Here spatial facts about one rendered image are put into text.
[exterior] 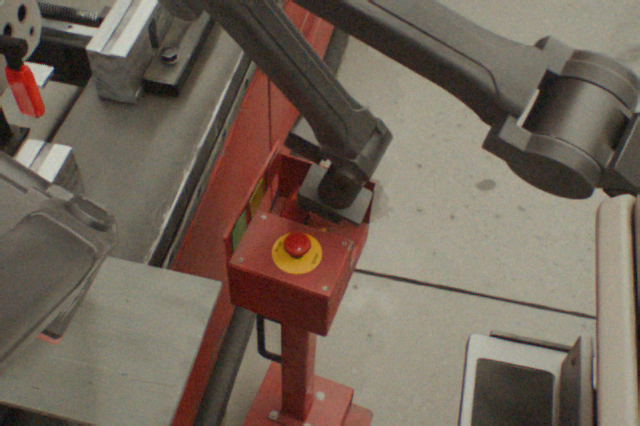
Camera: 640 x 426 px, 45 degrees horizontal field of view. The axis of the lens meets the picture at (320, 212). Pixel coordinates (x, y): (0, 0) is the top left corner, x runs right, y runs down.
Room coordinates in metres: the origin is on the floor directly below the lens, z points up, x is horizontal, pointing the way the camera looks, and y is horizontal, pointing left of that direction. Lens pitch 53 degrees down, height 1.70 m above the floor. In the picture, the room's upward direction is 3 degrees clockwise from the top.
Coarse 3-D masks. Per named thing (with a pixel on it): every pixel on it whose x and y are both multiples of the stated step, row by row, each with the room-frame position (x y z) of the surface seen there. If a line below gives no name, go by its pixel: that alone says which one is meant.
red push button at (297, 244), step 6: (288, 234) 0.64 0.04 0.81; (294, 234) 0.64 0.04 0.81; (300, 234) 0.64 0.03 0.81; (306, 234) 0.64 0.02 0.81; (288, 240) 0.63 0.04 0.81; (294, 240) 0.63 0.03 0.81; (300, 240) 0.63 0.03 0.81; (306, 240) 0.63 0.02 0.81; (288, 246) 0.62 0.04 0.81; (294, 246) 0.62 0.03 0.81; (300, 246) 0.62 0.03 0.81; (306, 246) 0.62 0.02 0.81; (288, 252) 0.61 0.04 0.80; (294, 252) 0.61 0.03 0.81; (300, 252) 0.61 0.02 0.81; (306, 252) 0.61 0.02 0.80
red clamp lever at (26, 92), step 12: (0, 36) 0.54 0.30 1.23; (12, 36) 0.54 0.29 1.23; (0, 48) 0.53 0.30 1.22; (12, 48) 0.53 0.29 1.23; (24, 48) 0.53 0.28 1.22; (12, 60) 0.53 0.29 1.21; (12, 72) 0.53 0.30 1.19; (24, 72) 0.53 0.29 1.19; (12, 84) 0.53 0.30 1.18; (24, 84) 0.53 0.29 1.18; (36, 84) 0.54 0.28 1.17; (24, 96) 0.53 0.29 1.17; (36, 96) 0.53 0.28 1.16; (24, 108) 0.53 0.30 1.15; (36, 108) 0.53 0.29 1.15
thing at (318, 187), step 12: (312, 168) 0.75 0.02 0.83; (324, 168) 0.75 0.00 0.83; (312, 180) 0.72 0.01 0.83; (324, 180) 0.70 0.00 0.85; (300, 192) 0.70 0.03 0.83; (312, 192) 0.70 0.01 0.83; (324, 192) 0.69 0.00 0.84; (336, 192) 0.68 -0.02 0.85; (348, 192) 0.68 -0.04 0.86; (360, 192) 0.72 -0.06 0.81; (324, 204) 0.69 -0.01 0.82; (336, 204) 0.68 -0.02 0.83; (348, 204) 0.69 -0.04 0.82; (360, 204) 0.70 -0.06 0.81; (348, 216) 0.68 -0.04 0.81; (360, 216) 0.68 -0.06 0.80
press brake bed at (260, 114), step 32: (288, 0) 1.22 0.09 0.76; (320, 32) 1.53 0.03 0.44; (256, 96) 1.00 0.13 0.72; (224, 128) 0.83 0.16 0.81; (256, 128) 0.99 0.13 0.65; (288, 128) 1.22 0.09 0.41; (224, 160) 0.82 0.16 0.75; (256, 160) 0.98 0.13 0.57; (192, 192) 0.70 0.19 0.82; (224, 192) 0.81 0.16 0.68; (192, 224) 0.68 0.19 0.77; (224, 224) 0.79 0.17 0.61; (192, 256) 0.65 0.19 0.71; (224, 256) 0.78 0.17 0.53; (224, 288) 0.76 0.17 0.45; (224, 320) 0.75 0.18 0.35; (224, 352) 0.83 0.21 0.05; (192, 384) 0.57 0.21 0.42; (224, 384) 0.75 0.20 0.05; (192, 416) 0.56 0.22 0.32
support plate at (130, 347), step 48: (96, 288) 0.42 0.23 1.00; (144, 288) 0.42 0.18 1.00; (192, 288) 0.42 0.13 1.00; (96, 336) 0.36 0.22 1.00; (144, 336) 0.36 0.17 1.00; (192, 336) 0.37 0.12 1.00; (0, 384) 0.30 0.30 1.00; (48, 384) 0.31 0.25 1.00; (96, 384) 0.31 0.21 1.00; (144, 384) 0.31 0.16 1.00
